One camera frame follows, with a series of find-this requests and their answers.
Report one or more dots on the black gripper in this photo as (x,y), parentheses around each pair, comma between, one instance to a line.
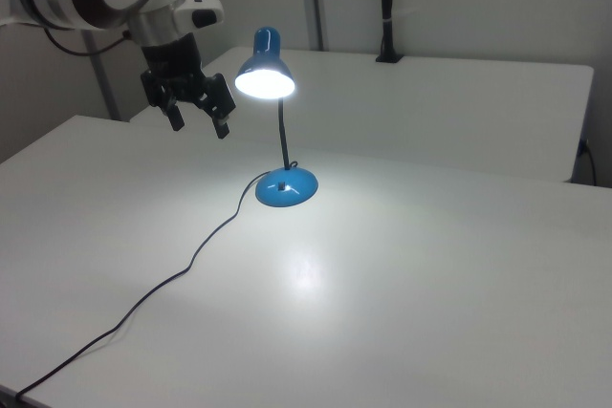
(172,57)

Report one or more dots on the blue desk lamp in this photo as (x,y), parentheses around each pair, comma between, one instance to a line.
(286,186)

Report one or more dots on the black clamped mounting pole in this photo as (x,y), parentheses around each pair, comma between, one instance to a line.
(387,6)

